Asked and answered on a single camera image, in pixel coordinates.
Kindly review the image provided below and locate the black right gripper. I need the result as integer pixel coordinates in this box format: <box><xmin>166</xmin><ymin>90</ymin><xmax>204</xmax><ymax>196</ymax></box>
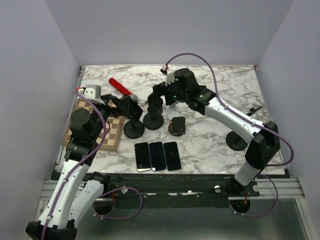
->
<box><xmin>149</xmin><ymin>76</ymin><xmax>188</xmax><ymax>110</ymax></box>

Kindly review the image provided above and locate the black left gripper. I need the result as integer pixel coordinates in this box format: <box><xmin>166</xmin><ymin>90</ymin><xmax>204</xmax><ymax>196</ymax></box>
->
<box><xmin>90</xmin><ymin>94</ymin><xmax>131</xmax><ymax>141</ymax></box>

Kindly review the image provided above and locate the black round-base stand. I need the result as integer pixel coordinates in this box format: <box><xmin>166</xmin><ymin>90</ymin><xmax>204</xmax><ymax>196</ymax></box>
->
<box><xmin>225</xmin><ymin>105</ymin><xmax>263</xmax><ymax>152</ymax></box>
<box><xmin>143</xmin><ymin>107</ymin><xmax>164</xmax><ymax>131</ymax></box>
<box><xmin>123</xmin><ymin>119</ymin><xmax>145</xmax><ymax>139</ymax></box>

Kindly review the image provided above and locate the blue-edged black phone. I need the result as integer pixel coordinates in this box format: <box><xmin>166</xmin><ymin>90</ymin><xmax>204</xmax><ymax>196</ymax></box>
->
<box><xmin>149</xmin><ymin>142</ymin><xmax>167</xmax><ymax>171</ymax></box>

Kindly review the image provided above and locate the black phone dark case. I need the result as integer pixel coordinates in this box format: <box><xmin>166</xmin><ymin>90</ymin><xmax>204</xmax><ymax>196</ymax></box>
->
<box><xmin>163</xmin><ymin>142</ymin><xmax>182</xmax><ymax>171</ymax></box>

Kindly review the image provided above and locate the pink-edged black phone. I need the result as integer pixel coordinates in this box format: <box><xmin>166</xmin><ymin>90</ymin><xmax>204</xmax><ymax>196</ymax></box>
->
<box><xmin>134</xmin><ymin>142</ymin><xmax>152</xmax><ymax>172</ymax></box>

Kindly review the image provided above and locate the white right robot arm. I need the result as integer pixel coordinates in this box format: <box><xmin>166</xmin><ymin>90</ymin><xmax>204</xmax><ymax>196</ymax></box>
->
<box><xmin>143</xmin><ymin>68</ymin><xmax>280</xmax><ymax>196</ymax></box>

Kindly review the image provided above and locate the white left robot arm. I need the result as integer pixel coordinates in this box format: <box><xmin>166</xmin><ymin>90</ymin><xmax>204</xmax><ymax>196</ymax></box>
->
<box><xmin>25</xmin><ymin>93</ymin><xmax>136</xmax><ymax>240</ymax></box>

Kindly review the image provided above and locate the white folding phone stand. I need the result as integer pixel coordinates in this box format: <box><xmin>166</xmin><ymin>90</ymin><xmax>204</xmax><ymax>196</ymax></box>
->
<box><xmin>166</xmin><ymin>101</ymin><xmax>180</xmax><ymax>121</ymax></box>

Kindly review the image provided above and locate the black stand on wooden base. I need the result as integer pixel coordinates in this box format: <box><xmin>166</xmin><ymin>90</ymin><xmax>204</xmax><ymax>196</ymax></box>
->
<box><xmin>168</xmin><ymin>116</ymin><xmax>186</xmax><ymax>137</ymax></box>

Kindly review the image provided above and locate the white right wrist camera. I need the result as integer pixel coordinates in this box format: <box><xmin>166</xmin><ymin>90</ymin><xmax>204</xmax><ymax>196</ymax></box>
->
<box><xmin>160</xmin><ymin>64</ymin><xmax>176</xmax><ymax>87</ymax></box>

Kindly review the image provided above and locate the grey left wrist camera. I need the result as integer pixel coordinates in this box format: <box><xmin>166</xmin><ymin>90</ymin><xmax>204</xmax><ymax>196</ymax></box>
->
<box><xmin>83</xmin><ymin>84</ymin><xmax>101</xmax><ymax>100</ymax></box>

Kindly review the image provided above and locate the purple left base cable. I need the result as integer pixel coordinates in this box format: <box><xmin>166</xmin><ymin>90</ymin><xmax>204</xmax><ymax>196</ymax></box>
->
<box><xmin>92</xmin><ymin>187</ymin><xmax>144</xmax><ymax>221</ymax></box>

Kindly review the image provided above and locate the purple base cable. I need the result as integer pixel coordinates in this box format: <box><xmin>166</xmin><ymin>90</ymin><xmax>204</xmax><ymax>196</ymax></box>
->
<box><xmin>228</xmin><ymin>174</ymin><xmax>279</xmax><ymax>219</ymax></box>
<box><xmin>92</xmin><ymin>187</ymin><xmax>144</xmax><ymax>221</ymax></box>

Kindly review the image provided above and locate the black front mounting rail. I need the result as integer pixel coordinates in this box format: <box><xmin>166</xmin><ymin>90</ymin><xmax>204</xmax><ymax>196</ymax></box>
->
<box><xmin>74</xmin><ymin>172</ymin><xmax>261</xmax><ymax>208</ymax></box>

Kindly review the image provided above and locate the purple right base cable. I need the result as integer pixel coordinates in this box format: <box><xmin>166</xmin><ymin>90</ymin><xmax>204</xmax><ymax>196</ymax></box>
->
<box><xmin>228</xmin><ymin>174</ymin><xmax>279</xmax><ymax>219</ymax></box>

